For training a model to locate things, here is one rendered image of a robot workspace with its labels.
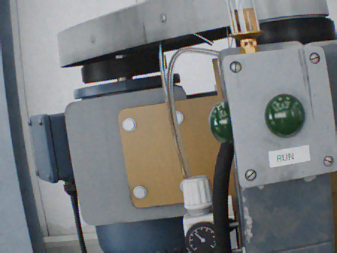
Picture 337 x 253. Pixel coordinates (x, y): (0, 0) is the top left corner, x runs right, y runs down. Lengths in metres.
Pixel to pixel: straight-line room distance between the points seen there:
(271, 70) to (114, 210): 0.50
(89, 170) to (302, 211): 0.45
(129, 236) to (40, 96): 4.91
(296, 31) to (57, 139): 0.41
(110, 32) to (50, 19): 4.99
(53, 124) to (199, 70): 4.78
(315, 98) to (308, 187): 0.08
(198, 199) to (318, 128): 0.28
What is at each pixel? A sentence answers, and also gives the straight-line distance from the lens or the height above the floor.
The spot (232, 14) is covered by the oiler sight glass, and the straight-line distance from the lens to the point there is 0.58.
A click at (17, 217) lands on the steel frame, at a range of 5.56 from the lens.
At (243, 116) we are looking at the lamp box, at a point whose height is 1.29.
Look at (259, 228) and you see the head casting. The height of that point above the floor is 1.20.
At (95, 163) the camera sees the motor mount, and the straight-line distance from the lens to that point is 0.96.
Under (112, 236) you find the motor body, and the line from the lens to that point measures 1.01.
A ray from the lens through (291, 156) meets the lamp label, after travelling 0.51.
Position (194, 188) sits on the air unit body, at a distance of 0.77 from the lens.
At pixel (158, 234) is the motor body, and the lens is 0.99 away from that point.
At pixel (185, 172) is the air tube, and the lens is 0.79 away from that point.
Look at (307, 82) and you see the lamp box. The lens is 0.51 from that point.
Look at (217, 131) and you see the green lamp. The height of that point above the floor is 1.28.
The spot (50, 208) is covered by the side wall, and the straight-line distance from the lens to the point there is 5.95.
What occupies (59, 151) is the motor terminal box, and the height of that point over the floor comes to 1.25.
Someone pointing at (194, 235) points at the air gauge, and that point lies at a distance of 0.76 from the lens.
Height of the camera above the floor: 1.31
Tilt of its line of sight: 3 degrees down
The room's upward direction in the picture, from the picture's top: 8 degrees counter-clockwise
